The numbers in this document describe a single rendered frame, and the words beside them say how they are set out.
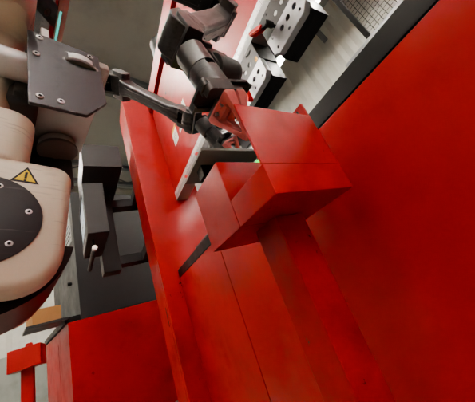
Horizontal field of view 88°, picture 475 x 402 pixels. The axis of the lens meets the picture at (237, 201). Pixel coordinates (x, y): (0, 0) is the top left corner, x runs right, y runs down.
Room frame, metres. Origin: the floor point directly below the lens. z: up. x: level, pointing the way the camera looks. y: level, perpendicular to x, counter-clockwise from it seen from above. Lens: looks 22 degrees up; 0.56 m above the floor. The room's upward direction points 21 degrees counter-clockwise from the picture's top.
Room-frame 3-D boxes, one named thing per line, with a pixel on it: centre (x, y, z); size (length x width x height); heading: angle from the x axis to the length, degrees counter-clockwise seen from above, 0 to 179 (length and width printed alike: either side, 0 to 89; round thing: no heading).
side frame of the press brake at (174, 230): (1.73, 0.28, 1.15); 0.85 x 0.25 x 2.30; 125
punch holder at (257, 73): (0.68, -0.23, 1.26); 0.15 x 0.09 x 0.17; 35
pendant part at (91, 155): (1.59, 0.96, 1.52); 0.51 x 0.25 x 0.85; 40
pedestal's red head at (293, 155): (0.40, -0.05, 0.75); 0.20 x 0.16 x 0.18; 37
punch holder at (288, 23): (0.52, -0.35, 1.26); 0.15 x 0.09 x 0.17; 35
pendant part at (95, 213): (1.50, 0.99, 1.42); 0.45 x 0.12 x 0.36; 40
